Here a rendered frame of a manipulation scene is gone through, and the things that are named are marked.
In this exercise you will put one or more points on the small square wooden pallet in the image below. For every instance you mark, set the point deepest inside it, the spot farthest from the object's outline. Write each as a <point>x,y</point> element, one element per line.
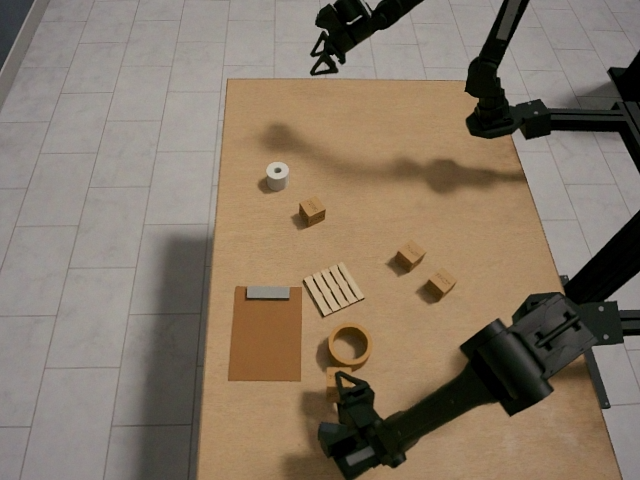
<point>332,290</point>

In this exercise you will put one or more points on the brown clipboard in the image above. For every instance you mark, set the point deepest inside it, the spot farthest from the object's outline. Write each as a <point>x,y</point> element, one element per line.
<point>266,332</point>

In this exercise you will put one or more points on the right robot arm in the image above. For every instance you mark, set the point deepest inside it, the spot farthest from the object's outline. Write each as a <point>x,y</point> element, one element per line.
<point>481,82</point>

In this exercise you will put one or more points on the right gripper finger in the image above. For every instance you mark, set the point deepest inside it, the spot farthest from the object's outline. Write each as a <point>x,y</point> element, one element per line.
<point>323,36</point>
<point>330,70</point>

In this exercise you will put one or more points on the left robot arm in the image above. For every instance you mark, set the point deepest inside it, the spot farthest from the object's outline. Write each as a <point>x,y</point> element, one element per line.
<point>519,363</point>

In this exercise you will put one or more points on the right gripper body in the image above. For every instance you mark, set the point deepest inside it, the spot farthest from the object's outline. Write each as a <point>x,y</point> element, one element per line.
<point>329,49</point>

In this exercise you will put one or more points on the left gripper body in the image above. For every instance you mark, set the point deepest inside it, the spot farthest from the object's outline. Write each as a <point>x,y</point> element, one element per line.
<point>365,396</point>

